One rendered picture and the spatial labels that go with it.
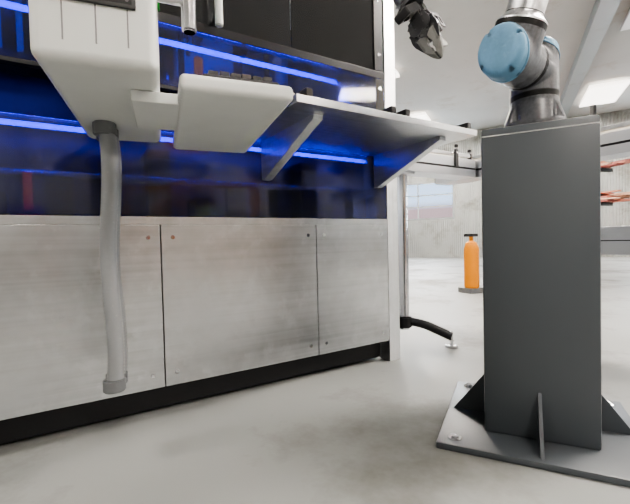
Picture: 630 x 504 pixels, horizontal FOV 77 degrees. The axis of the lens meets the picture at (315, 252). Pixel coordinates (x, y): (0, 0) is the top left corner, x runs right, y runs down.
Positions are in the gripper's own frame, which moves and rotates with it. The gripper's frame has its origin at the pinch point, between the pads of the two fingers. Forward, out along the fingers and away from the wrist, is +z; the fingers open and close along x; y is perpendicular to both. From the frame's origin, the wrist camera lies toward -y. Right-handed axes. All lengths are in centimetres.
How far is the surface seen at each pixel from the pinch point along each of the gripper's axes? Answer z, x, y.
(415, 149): 11.8, 28.3, 16.2
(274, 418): 75, 73, -50
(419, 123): 13.5, 13.7, -2.1
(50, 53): 7, 14, -95
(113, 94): 5, 23, -84
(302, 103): 6.2, 18.6, -41.5
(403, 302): 58, 87, 45
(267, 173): 3, 54, -31
